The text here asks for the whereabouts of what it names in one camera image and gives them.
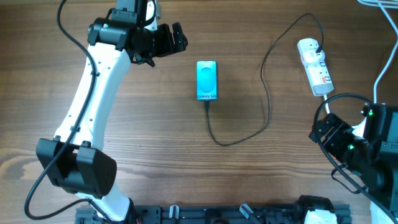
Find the blue screen Galaxy smartphone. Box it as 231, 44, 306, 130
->
196, 60, 218, 101

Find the black USB-C charger cable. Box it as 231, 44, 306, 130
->
204, 12, 325, 147

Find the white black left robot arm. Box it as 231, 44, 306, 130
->
36, 1, 188, 223

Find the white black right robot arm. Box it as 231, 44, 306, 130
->
308, 103, 397, 223

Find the white charger plug adapter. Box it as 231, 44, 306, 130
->
301, 49, 325, 67

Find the white power strip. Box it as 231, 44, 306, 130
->
297, 38, 334, 96

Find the white power strip cord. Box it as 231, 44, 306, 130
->
323, 0, 398, 116

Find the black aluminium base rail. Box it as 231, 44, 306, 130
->
75, 203, 353, 224

